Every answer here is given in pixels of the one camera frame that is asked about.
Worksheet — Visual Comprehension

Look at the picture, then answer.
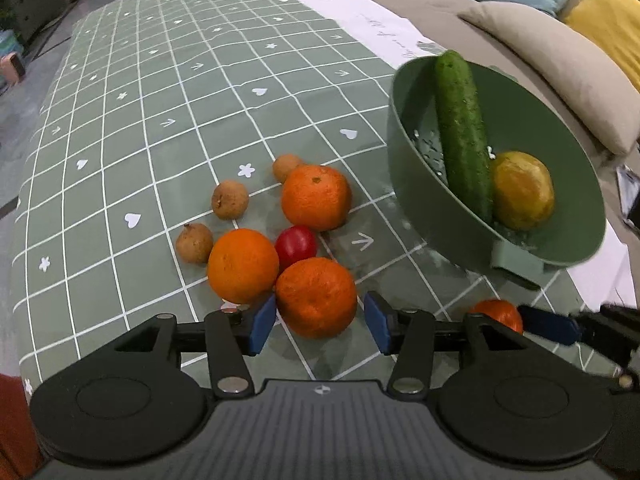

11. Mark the orange mandarin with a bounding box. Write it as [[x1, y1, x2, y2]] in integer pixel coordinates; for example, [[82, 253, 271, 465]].
[[470, 299, 524, 334], [281, 165, 352, 232], [207, 229, 280, 304], [274, 257, 357, 339]]

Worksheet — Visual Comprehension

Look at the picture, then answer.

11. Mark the yellow-green round fruit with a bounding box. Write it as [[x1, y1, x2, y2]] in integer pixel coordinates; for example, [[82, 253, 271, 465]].
[[491, 151, 555, 231]]

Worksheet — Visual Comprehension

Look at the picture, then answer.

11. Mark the green cucumber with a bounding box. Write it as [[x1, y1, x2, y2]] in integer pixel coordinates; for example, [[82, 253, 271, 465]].
[[434, 50, 494, 223]]

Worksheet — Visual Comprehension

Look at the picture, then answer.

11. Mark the white printed table runner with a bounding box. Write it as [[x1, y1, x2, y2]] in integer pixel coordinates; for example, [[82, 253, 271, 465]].
[[298, 0, 639, 309]]

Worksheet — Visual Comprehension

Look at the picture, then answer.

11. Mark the brown longan left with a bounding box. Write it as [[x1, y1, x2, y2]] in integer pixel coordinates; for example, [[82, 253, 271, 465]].
[[175, 223, 214, 264]]

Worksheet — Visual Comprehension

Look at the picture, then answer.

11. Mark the brown longan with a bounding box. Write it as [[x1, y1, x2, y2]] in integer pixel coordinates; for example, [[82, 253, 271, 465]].
[[212, 180, 250, 220], [272, 154, 305, 183], [175, 223, 214, 264]]

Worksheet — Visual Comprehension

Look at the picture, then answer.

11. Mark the small red tomato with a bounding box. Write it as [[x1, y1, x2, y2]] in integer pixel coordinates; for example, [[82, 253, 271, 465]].
[[274, 226, 318, 271]]

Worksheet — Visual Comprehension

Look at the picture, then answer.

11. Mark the brown longan middle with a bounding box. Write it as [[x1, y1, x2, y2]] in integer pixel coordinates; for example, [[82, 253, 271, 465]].
[[212, 180, 250, 220]]

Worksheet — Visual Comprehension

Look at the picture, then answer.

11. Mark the black smartphone on stand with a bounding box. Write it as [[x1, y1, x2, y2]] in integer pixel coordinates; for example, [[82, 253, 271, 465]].
[[616, 165, 640, 234]]

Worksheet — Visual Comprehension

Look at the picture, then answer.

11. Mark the brown longan top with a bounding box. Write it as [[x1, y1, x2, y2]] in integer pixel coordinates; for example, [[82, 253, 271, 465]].
[[272, 154, 305, 183]]

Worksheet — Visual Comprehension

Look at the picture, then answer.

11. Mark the green colander bowl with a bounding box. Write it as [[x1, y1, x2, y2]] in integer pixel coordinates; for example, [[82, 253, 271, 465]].
[[387, 50, 606, 289]]

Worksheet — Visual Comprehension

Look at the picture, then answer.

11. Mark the beige cushion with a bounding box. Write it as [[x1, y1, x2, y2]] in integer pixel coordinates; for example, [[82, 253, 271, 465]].
[[459, 1, 639, 156]]

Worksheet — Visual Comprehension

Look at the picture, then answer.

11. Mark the green checkered tablecloth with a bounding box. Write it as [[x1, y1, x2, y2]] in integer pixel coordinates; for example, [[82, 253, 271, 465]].
[[8, 0, 622, 396]]

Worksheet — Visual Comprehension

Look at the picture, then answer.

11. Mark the yellow cushion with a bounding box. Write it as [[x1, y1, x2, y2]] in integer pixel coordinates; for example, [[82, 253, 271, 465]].
[[563, 0, 640, 89]]

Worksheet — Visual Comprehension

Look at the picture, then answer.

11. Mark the beige sofa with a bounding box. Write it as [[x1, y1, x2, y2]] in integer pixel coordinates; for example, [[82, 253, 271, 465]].
[[374, 0, 639, 242]]

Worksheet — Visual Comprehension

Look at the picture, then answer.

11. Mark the pink small heater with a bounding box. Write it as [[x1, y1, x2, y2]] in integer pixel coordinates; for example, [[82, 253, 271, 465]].
[[0, 52, 26, 84]]

